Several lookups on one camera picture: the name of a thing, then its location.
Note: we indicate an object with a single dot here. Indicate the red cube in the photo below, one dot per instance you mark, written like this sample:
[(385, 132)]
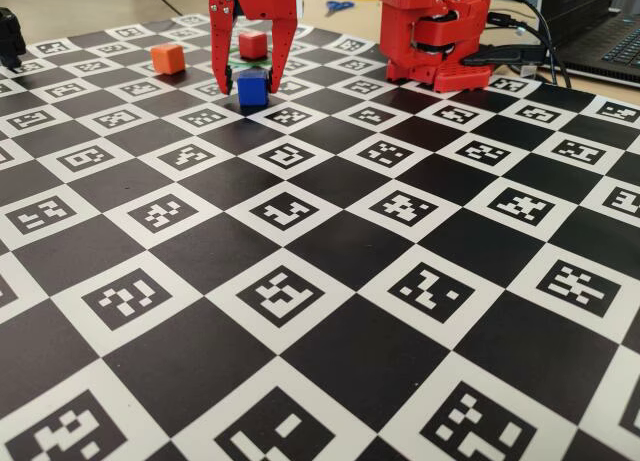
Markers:
[(251, 45)]

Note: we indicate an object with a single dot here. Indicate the blue cube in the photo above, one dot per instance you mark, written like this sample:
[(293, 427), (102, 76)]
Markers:
[(253, 90)]

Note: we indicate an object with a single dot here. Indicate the orange cube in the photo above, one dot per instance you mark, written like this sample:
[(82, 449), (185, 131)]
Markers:
[(167, 60)]

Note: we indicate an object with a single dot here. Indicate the red robot arm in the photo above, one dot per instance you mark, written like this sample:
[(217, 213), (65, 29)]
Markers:
[(400, 31)]

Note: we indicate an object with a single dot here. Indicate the black plastic device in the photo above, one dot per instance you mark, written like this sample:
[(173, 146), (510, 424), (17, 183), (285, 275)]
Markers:
[(10, 36)]

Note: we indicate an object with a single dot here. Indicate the black white marker mat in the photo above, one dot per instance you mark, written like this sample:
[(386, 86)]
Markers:
[(320, 331)]

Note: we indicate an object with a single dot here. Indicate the black laptop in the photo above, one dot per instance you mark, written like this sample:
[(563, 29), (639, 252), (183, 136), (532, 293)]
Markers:
[(600, 36)]

